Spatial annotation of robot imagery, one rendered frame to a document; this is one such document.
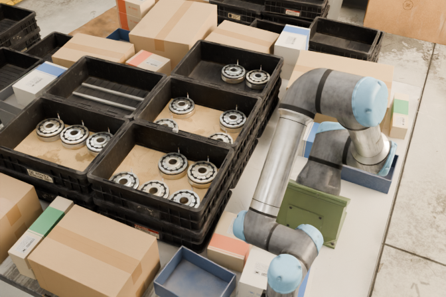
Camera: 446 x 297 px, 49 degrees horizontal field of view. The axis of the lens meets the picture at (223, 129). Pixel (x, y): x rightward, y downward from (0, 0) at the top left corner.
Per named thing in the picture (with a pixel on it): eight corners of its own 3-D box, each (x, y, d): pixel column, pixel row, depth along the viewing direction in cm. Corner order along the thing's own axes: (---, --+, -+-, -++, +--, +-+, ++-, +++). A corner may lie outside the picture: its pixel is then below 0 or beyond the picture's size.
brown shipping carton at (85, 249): (160, 266, 155) (156, 237, 144) (122, 327, 140) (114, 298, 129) (84, 234, 164) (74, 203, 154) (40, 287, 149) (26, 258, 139)
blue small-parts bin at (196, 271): (235, 286, 150) (236, 274, 145) (210, 326, 140) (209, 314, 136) (182, 257, 158) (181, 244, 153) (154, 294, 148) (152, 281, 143)
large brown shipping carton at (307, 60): (383, 102, 219) (394, 65, 206) (377, 146, 198) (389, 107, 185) (297, 85, 229) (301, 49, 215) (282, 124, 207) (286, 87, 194)
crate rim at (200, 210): (235, 152, 165) (235, 148, 163) (200, 218, 144) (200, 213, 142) (132, 124, 176) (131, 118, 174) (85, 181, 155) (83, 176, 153)
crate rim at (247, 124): (263, 102, 186) (263, 97, 184) (235, 152, 165) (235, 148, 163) (168, 79, 197) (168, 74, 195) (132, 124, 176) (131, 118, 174)
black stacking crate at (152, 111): (261, 121, 192) (262, 99, 184) (234, 172, 171) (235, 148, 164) (170, 98, 203) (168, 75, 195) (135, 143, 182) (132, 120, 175)
